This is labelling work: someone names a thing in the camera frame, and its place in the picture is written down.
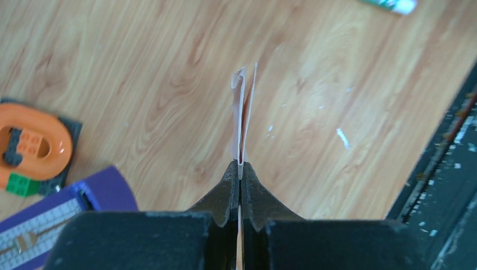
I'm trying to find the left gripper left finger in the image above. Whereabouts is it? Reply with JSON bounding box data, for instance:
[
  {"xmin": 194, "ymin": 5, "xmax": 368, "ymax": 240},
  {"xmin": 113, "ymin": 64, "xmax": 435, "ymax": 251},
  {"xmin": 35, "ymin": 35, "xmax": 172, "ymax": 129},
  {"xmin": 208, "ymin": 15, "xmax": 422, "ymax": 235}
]
[{"xmin": 44, "ymin": 161, "xmax": 239, "ymax": 269}]

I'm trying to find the purple stand with device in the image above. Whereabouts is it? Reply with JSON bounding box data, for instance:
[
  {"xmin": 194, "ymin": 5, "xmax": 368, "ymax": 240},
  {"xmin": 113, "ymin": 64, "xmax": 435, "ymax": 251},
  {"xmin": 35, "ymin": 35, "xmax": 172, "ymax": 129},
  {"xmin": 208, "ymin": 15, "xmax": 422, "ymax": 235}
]
[{"xmin": 1, "ymin": 166, "xmax": 138, "ymax": 269}]

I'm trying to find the beige letter paper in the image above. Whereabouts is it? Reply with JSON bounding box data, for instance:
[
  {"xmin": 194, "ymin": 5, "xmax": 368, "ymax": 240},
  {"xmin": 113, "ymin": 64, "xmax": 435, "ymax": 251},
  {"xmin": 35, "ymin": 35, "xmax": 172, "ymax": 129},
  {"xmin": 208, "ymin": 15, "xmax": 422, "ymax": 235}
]
[{"xmin": 230, "ymin": 62, "xmax": 258, "ymax": 269}]

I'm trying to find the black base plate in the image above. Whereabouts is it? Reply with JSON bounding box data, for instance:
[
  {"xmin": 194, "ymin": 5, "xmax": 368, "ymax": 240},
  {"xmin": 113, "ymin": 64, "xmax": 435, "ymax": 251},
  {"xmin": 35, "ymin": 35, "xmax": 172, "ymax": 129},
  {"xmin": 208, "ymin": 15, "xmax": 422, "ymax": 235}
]
[{"xmin": 387, "ymin": 67, "xmax": 476, "ymax": 269}]

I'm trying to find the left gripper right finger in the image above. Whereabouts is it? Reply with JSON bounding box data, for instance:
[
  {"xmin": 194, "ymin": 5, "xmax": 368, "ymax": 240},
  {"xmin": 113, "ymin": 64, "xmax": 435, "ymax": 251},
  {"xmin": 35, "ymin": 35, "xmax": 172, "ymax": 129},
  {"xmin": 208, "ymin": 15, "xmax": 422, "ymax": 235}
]
[{"xmin": 240, "ymin": 162, "xmax": 428, "ymax": 269}]

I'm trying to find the white green glue stick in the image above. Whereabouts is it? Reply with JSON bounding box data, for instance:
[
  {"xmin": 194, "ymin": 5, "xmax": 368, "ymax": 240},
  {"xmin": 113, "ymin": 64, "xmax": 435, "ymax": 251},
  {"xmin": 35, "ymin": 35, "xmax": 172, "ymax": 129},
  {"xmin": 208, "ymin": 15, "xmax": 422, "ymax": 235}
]
[{"xmin": 362, "ymin": 0, "xmax": 417, "ymax": 15}]

